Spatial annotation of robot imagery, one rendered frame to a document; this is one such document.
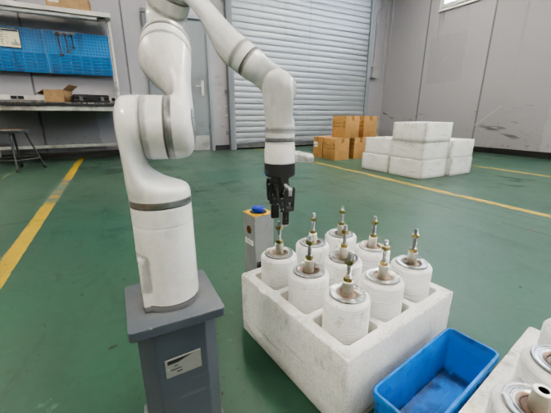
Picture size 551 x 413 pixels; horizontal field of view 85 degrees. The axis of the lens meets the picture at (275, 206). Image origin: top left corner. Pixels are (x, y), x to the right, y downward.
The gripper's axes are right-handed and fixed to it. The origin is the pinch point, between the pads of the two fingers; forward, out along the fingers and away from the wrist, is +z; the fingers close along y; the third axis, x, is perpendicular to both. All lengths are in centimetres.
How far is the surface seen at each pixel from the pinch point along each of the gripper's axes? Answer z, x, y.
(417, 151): 8, 209, -161
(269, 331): 27.4, -5.8, 8.0
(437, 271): 35, 73, -10
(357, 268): 11.0, 15.5, 13.1
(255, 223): 6.0, -2.4, -13.5
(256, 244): 13.0, -2.3, -13.5
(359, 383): 24.7, 4.5, 31.2
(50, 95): -49, -150, -415
